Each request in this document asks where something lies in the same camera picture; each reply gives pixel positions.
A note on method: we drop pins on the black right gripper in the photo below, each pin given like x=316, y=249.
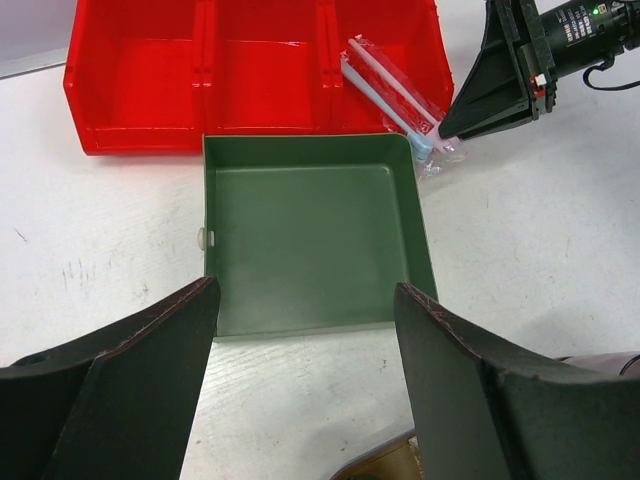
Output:
x=576, y=36

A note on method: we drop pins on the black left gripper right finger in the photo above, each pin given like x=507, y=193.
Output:
x=486, y=408

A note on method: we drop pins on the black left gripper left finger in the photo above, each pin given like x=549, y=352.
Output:
x=117, y=403

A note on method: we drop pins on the lilac enamel mug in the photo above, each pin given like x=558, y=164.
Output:
x=624, y=364

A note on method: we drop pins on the wooden oval tray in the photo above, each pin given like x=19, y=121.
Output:
x=396, y=459

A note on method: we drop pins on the green metal box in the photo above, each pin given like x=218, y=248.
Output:
x=311, y=234

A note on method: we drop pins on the red plastic organizer bin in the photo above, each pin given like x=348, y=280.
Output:
x=155, y=77

